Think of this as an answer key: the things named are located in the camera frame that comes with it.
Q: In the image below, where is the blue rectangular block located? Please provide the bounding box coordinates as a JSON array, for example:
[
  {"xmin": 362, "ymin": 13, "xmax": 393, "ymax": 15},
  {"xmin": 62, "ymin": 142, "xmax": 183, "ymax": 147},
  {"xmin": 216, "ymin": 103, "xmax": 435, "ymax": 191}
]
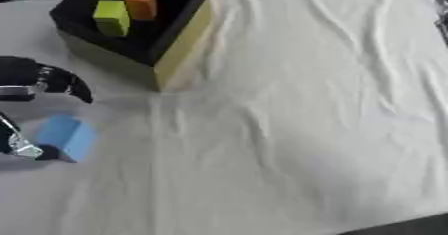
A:
[{"xmin": 31, "ymin": 113, "xmax": 100, "ymax": 164}]

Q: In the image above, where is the green rectangular block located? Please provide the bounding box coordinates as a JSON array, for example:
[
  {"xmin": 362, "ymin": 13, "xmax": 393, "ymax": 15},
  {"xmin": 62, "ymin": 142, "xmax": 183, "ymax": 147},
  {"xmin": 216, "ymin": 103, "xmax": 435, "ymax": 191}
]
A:
[{"xmin": 91, "ymin": 0, "xmax": 133, "ymax": 38}]

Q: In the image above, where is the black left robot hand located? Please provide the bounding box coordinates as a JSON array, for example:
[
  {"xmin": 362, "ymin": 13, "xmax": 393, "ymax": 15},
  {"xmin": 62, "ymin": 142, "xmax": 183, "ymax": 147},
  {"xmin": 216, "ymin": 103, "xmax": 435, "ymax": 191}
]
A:
[{"xmin": 0, "ymin": 55, "xmax": 95, "ymax": 161}]

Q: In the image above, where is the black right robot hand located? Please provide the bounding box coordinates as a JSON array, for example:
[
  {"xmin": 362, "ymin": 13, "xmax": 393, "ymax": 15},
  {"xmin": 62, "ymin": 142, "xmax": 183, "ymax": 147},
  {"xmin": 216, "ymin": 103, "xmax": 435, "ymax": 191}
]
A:
[{"xmin": 432, "ymin": 0, "xmax": 448, "ymax": 47}]

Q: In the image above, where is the tan cardboard box black inside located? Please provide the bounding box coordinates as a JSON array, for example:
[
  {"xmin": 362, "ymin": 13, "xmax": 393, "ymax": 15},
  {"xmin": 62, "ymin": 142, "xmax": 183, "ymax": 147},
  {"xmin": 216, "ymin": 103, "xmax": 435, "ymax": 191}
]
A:
[{"xmin": 47, "ymin": 0, "xmax": 216, "ymax": 93}]

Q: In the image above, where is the orange rectangular block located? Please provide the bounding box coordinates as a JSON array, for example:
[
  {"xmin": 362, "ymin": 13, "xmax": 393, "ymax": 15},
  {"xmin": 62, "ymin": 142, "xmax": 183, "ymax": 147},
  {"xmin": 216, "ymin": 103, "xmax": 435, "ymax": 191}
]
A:
[{"xmin": 122, "ymin": 0, "xmax": 160, "ymax": 22}]

